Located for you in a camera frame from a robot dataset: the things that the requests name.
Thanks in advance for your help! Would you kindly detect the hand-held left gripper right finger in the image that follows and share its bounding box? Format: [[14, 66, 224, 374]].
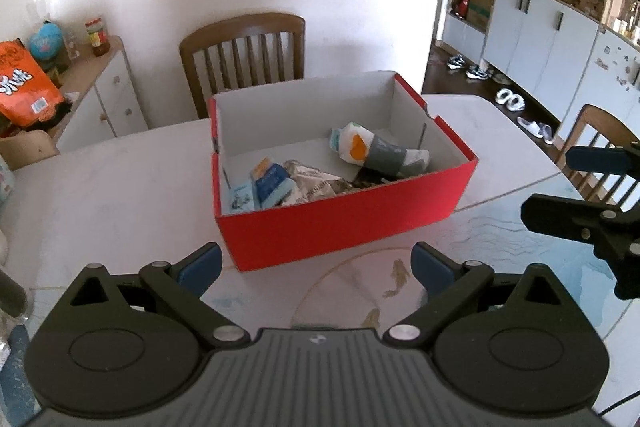
[[382, 243, 571, 349]]

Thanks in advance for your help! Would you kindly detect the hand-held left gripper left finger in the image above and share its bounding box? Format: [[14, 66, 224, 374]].
[[70, 243, 251, 349]]

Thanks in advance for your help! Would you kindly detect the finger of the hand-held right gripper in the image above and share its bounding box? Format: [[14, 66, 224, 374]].
[[565, 146, 640, 178], [520, 193, 640, 300]]

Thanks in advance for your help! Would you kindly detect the small blue white packet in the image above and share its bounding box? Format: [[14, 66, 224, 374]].
[[227, 181, 257, 215], [250, 157, 297, 210]]

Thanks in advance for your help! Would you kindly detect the red cardboard box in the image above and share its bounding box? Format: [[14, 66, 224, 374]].
[[207, 71, 478, 273]]

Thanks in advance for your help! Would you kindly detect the black snack packet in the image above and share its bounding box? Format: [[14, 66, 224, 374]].
[[350, 174, 401, 194]]

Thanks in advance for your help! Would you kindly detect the white packet with orange heart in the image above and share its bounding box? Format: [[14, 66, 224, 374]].
[[330, 122, 432, 180]]

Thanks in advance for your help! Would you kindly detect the white marble desktop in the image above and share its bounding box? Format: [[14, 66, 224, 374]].
[[0, 94, 640, 408]]

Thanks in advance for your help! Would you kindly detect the dark wooden chair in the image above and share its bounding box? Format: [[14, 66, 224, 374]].
[[179, 13, 306, 120], [555, 104, 640, 202]]

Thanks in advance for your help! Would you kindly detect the white fridge with magnets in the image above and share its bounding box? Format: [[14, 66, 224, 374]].
[[555, 29, 640, 145]]

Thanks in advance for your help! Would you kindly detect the lower white cabinet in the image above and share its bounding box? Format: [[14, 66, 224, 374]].
[[481, 0, 601, 108]]

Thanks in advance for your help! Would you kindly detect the white sideboard cabinet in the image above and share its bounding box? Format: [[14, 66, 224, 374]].
[[50, 36, 149, 152]]

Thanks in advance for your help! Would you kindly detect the glass with dark drink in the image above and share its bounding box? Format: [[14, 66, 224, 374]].
[[0, 269, 28, 323]]

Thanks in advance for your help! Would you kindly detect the green white cardboard box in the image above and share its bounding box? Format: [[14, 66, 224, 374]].
[[467, 0, 496, 30]]

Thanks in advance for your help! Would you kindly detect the white printed tissue roll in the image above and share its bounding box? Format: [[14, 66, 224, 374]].
[[0, 152, 16, 208]]

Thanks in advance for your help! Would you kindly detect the jar with red lid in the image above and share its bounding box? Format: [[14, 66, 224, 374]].
[[85, 18, 110, 56]]

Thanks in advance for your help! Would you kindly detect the orange snack bag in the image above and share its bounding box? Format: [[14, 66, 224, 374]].
[[0, 38, 66, 128]]

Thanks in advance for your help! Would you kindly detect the blue globe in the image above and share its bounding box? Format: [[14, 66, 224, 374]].
[[28, 21, 68, 70]]

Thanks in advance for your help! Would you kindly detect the black cable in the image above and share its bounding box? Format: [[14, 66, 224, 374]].
[[597, 399, 640, 417]]

